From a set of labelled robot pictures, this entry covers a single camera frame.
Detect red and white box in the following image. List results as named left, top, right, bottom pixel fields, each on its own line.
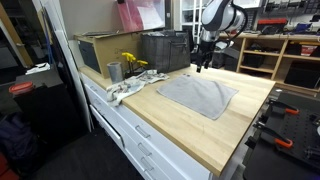
left=300, top=44, right=318, bottom=57

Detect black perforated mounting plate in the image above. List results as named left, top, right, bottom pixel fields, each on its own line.
left=263, top=91, right=320, bottom=171

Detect white drawer cabinet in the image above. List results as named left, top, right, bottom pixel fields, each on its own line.
left=79, top=72, right=241, bottom=180

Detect small parts organizer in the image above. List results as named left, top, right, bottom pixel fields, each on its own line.
left=247, top=9, right=258, bottom=32

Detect brown cardboard box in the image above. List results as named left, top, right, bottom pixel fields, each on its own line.
left=73, top=30, right=145, bottom=80

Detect white shelving rack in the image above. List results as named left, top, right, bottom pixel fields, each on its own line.
left=179, top=0, right=205, bottom=53

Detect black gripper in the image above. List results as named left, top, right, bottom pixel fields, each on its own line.
left=195, top=41, right=216, bottom=74

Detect wooden shelf unit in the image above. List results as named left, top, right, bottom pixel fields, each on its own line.
left=211, top=32, right=320, bottom=98

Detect white leaning panel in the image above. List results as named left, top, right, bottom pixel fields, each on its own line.
left=33, top=0, right=95, bottom=132

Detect grey metal cup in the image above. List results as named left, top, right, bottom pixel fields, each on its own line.
left=106, top=61, right=125, bottom=84

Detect silver drawer handle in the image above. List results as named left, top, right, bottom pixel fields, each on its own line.
left=140, top=156, right=155, bottom=173
left=137, top=142, right=153, bottom=157
left=134, top=124, right=152, bottom=139

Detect white plastic bag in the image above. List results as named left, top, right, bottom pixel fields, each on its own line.
left=145, top=30, right=167, bottom=38

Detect wooden board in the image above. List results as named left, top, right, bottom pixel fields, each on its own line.
left=0, top=3, right=34, bottom=68

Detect black robot cart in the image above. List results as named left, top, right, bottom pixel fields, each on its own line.
left=242, top=88, right=320, bottom=180

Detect dark backpack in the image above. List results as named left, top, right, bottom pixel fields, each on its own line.
left=0, top=113, right=41, bottom=174

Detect clear bin with pink contents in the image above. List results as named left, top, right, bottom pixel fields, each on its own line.
left=116, top=0, right=167, bottom=33

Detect black clamp orange handle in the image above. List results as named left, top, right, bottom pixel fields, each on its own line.
left=265, top=98, right=300, bottom=116
left=253, top=120, right=294, bottom=149

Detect yellow artificial flowers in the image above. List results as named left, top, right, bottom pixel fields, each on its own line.
left=121, top=51, right=150, bottom=78

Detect white patterned rag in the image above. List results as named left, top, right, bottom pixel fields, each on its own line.
left=105, top=69, right=170, bottom=108

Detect black storage bin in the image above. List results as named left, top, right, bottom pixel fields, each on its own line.
left=284, top=61, right=320, bottom=89

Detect red lidded container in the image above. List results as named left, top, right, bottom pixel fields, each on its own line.
left=8, top=81, right=35, bottom=98

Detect red object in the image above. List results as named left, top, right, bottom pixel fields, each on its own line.
left=0, top=151, right=19, bottom=180

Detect grey microfibre towel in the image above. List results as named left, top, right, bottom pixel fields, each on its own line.
left=156, top=73, right=239, bottom=121

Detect black side cabinet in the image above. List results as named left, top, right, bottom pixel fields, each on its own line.
left=13, top=68, right=88, bottom=141

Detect red and black toolbox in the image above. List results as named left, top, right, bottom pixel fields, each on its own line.
left=256, top=18, right=288, bottom=35

